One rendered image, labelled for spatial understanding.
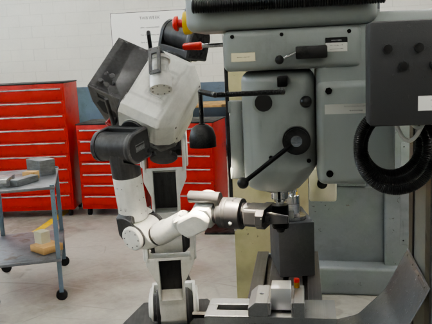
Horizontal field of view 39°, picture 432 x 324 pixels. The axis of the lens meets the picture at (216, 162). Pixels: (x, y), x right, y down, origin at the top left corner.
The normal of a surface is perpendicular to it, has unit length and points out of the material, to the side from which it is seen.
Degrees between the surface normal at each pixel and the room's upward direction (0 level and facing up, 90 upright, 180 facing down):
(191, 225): 115
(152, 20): 90
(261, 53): 90
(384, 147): 90
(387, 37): 90
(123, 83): 57
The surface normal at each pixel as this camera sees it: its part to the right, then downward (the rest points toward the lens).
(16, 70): -0.14, 0.18
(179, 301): 0.07, 0.60
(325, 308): -0.04, -0.98
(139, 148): 0.87, 0.05
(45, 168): 0.72, 0.09
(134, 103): 0.03, -0.39
